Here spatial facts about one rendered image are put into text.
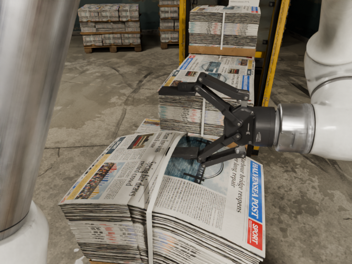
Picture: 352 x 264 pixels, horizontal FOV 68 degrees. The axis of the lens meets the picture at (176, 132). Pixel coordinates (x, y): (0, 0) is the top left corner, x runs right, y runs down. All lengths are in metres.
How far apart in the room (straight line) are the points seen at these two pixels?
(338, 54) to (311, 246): 1.57
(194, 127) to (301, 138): 0.66
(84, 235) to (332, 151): 0.53
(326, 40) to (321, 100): 0.10
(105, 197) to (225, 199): 0.25
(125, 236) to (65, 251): 1.33
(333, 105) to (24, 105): 0.44
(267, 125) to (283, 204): 1.71
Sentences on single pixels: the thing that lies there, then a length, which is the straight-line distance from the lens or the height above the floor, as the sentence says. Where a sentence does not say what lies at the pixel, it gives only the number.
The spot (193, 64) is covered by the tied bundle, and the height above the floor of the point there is 1.06.
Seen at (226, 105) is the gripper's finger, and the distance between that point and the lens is 0.50.
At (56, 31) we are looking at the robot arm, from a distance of 0.24.
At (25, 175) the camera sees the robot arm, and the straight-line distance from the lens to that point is 0.28.
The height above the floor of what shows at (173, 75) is 1.07.
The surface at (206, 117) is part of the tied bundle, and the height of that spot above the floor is 0.98.
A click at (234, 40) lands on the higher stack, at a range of 1.55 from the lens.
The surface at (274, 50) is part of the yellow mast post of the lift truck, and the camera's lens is 2.11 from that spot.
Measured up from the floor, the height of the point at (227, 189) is 1.07.
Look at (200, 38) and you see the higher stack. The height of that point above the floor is 1.15.
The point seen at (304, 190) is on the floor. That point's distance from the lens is 2.34.
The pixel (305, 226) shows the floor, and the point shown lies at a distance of 2.08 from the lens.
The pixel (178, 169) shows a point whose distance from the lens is 0.59.
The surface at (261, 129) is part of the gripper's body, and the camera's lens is 0.48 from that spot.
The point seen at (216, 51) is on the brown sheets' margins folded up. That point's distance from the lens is 1.57.
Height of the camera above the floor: 1.48
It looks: 32 degrees down
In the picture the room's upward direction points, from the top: straight up
